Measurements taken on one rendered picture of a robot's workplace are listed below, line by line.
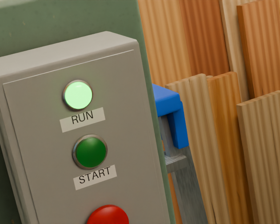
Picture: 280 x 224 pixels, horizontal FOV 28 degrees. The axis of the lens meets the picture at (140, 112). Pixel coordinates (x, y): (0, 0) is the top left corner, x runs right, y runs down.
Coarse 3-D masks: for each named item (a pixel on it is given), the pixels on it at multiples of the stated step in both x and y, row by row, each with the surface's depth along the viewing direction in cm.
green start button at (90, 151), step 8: (88, 136) 37; (96, 136) 37; (80, 144) 36; (88, 144) 36; (96, 144) 37; (104, 144) 37; (72, 152) 37; (80, 152) 36; (88, 152) 36; (96, 152) 37; (104, 152) 37; (80, 160) 36; (88, 160) 37; (96, 160) 37; (88, 168) 37
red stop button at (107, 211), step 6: (108, 204) 38; (96, 210) 38; (102, 210) 38; (108, 210) 38; (114, 210) 38; (120, 210) 38; (90, 216) 38; (96, 216) 38; (102, 216) 38; (108, 216) 38; (114, 216) 38; (120, 216) 38; (126, 216) 39; (90, 222) 38; (96, 222) 38; (102, 222) 38; (108, 222) 38; (114, 222) 38; (120, 222) 38; (126, 222) 38
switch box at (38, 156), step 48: (48, 48) 39; (96, 48) 36; (0, 96) 34; (48, 96) 35; (96, 96) 36; (144, 96) 38; (0, 144) 40; (48, 144) 36; (144, 144) 39; (48, 192) 37; (96, 192) 38; (144, 192) 40
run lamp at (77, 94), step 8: (72, 80) 35; (80, 80) 36; (64, 88) 35; (72, 88) 35; (80, 88) 35; (88, 88) 36; (64, 96) 35; (72, 96) 35; (80, 96) 35; (88, 96) 36; (72, 104) 35; (80, 104) 35; (88, 104) 36
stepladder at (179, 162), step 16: (160, 96) 131; (176, 96) 132; (160, 112) 131; (176, 112) 135; (160, 128) 139; (176, 128) 136; (176, 144) 138; (176, 160) 137; (192, 160) 143; (176, 176) 141; (192, 176) 143; (176, 192) 143; (192, 192) 143; (192, 208) 144
